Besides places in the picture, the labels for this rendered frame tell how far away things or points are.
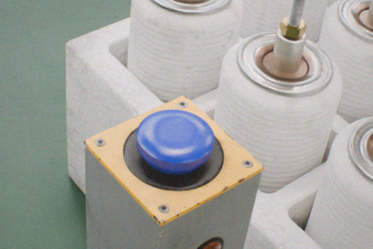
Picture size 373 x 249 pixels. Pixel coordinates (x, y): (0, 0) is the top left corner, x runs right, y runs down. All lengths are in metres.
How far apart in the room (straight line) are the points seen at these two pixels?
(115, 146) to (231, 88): 0.18
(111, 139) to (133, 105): 0.23
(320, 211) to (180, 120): 0.18
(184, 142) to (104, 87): 0.28
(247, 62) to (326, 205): 0.12
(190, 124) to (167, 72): 0.25
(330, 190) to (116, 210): 0.18
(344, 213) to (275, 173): 0.09
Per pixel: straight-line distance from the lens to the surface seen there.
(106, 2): 1.08
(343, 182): 0.52
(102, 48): 0.70
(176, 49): 0.63
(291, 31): 0.56
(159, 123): 0.40
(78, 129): 0.75
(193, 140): 0.40
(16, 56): 0.99
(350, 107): 0.67
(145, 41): 0.64
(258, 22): 0.71
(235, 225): 0.43
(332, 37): 0.64
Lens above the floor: 0.60
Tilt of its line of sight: 41 degrees down
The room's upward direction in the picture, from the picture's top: 7 degrees clockwise
